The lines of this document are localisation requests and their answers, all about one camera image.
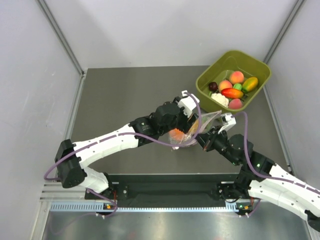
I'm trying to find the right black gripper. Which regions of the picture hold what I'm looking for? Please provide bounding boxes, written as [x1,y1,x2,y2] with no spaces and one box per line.
[192,125,240,166]

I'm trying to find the orange fake fruit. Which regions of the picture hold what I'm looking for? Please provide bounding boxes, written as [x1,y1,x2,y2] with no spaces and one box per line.
[168,128,186,145]

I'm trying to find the clear zip top bag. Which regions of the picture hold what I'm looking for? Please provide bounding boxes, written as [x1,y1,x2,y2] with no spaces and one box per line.
[168,110,222,150]

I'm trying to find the yellow fake orange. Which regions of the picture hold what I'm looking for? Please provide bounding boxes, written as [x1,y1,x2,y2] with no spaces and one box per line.
[188,119,199,136]

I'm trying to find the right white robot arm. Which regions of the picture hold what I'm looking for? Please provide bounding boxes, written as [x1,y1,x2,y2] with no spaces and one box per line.
[196,130,320,231]

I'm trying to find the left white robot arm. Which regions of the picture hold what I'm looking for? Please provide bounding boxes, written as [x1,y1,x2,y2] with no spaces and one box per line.
[54,97,199,199]

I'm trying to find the white fake cauliflower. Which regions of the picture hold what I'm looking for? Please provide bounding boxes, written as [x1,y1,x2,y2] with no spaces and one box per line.
[210,93,229,108]

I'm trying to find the pink fake peach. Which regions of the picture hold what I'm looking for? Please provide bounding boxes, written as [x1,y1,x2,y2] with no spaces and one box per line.
[228,98,243,110]

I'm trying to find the red orange fake mango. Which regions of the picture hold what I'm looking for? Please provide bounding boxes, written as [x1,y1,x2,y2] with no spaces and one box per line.
[221,88,244,99]

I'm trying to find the dark red fake plum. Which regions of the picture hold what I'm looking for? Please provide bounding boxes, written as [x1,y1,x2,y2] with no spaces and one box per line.
[208,81,219,92]

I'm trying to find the lower fake peach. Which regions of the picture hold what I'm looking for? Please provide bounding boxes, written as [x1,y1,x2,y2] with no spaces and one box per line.
[218,79,233,93]

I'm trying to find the small green fake fruit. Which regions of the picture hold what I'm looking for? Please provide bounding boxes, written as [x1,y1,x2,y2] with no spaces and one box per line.
[233,83,242,91]

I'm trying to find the upper fake peach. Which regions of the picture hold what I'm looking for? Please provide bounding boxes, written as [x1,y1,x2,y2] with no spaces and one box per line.
[229,71,245,85]

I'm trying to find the yellow green fake mango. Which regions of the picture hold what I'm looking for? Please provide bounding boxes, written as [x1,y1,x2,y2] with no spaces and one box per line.
[241,77,259,93]

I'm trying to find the olive green plastic bin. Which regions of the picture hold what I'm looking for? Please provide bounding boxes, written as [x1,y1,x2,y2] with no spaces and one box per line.
[195,50,271,113]

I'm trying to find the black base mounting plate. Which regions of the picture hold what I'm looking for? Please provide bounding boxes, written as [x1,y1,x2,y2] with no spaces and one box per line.
[83,173,273,208]

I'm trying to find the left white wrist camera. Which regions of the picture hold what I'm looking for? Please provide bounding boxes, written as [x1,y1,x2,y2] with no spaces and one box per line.
[177,90,201,118]

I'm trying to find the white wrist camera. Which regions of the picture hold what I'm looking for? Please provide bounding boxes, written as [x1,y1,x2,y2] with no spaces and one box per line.
[177,90,201,118]
[218,112,237,134]

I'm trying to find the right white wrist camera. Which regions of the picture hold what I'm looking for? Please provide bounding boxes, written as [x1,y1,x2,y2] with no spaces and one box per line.
[218,112,237,134]

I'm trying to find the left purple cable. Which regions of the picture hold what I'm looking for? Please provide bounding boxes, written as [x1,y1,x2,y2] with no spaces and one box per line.
[43,92,202,235]

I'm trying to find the purple cable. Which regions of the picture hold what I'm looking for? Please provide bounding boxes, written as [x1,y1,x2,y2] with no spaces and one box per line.
[232,111,320,221]
[43,92,202,235]

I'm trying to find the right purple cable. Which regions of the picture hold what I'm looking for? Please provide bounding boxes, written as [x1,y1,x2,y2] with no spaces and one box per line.
[232,111,320,221]

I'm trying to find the white toothed cable rail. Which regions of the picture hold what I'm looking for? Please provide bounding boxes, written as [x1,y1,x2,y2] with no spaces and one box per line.
[50,202,252,213]

